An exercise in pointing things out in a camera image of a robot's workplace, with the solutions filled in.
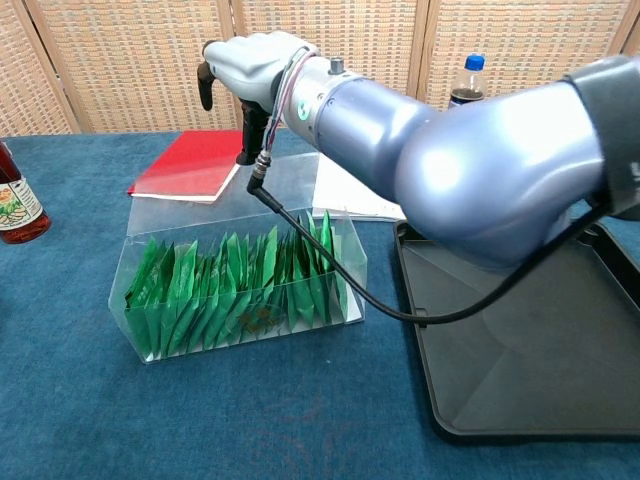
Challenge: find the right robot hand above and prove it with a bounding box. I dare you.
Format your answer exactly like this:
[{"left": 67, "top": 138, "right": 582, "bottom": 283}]
[{"left": 196, "top": 30, "right": 321, "bottom": 166}]

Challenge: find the transparent plastic box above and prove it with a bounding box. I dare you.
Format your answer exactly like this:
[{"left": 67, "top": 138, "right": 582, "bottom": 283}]
[{"left": 108, "top": 152, "right": 369, "bottom": 365}]

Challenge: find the row of green tea packets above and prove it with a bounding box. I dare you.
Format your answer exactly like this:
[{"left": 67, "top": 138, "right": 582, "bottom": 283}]
[{"left": 123, "top": 209, "right": 351, "bottom": 360}]

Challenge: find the brown sauce bottle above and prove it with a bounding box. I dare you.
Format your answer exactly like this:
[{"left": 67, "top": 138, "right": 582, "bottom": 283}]
[{"left": 0, "top": 140, "right": 53, "bottom": 245}]

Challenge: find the black plastic tray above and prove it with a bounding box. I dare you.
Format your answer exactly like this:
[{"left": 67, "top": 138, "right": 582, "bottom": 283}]
[{"left": 392, "top": 219, "right": 640, "bottom": 446}]

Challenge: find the red notebook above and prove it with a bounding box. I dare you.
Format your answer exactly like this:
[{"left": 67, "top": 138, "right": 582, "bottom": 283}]
[{"left": 127, "top": 129, "right": 241, "bottom": 205}]

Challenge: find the woven folding screen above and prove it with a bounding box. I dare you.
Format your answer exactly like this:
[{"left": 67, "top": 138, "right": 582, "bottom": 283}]
[{"left": 0, "top": 0, "right": 640, "bottom": 136}]

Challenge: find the white paper pad yellow edge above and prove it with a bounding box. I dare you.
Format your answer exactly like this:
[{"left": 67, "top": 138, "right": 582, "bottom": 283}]
[{"left": 311, "top": 157, "right": 407, "bottom": 222}]

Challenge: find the cola bottle blue cap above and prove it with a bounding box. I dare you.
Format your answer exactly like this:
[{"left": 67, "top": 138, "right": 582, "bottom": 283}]
[{"left": 447, "top": 53, "right": 487, "bottom": 111}]

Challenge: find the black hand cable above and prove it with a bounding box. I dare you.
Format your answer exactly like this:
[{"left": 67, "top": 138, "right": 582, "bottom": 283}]
[{"left": 246, "top": 152, "right": 609, "bottom": 327}]

